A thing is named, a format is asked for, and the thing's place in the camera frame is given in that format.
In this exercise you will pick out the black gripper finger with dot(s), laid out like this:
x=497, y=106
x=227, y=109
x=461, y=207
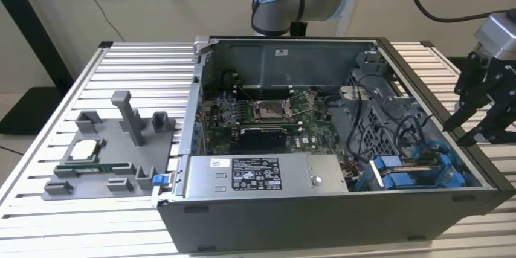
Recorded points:
x=493, y=113
x=463, y=101

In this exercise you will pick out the hard disk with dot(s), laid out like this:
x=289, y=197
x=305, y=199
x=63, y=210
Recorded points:
x=396, y=179

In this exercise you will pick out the metal disk bay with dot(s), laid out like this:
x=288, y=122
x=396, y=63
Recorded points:
x=375, y=110

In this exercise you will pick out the black RAM slot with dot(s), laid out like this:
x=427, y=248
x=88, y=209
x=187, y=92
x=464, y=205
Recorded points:
x=261, y=91
x=265, y=122
x=265, y=125

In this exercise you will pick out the green motherboard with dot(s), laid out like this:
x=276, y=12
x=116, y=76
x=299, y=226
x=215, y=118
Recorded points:
x=319, y=128

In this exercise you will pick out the CPU socket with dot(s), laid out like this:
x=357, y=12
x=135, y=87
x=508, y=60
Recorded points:
x=269, y=110

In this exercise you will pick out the black graphics card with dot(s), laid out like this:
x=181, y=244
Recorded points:
x=261, y=138

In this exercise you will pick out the black open PC case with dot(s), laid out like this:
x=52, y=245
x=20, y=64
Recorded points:
x=323, y=224

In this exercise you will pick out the silver power supply unit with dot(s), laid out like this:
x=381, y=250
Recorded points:
x=209, y=176

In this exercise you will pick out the blue plastic clip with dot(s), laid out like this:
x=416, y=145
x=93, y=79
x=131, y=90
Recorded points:
x=160, y=179

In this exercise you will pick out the grey parts rack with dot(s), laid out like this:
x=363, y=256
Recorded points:
x=116, y=146

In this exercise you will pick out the green RAM stick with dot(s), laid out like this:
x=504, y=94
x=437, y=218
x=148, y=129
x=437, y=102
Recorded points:
x=104, y=167

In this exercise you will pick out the silver CPU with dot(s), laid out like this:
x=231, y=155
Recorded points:
x=85, y=149

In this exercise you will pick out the black stand with base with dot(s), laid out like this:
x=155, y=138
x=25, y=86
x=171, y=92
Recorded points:
x=36, y=110

